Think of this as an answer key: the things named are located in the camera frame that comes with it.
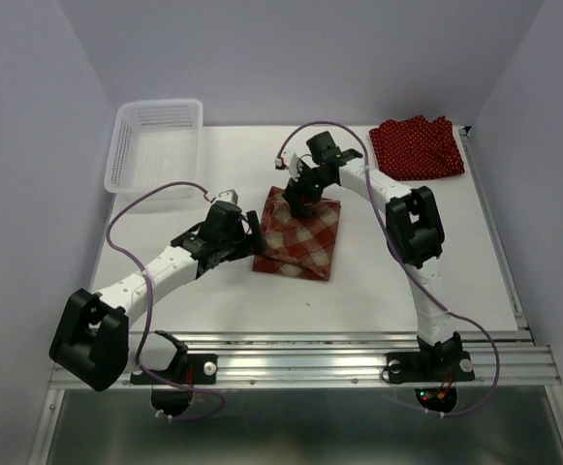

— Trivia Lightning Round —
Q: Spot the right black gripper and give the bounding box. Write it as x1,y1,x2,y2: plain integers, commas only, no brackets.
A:
282,157,333,217

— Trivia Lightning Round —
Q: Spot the red cream plaid skirt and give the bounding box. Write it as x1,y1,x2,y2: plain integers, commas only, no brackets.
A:
252,186,341,282

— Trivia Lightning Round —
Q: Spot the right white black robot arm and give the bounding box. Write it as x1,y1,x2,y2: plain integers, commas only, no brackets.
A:
275,132,461,378

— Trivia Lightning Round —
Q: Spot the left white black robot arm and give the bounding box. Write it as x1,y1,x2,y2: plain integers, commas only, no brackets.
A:
49,201,265,391

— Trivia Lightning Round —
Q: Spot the white plastic basket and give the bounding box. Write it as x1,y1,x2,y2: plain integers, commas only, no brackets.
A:
104,99,203,196

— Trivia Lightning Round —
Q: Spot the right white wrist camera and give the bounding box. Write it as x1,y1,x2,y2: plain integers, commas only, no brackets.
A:
274,152,303,180

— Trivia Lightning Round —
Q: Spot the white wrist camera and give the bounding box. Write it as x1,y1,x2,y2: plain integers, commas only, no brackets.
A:
207,189,238,206
274,152,303,180

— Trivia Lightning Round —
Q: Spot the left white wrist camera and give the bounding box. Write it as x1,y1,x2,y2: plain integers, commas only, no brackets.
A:
207,189,238,206

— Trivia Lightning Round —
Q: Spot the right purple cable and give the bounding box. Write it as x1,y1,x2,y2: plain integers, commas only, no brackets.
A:
275,120,499,419

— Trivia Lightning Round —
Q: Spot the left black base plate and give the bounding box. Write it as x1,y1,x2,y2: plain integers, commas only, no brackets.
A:
130,353,218,386

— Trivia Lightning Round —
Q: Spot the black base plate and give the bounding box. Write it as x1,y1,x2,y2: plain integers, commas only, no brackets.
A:
130,353,218,386
380,351,476,385

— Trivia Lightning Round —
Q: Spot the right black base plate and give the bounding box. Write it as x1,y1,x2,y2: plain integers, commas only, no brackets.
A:
380,351,476,385

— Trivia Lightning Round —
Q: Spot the aluminium rail frame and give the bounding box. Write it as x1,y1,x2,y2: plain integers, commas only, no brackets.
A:
28,123,563,465

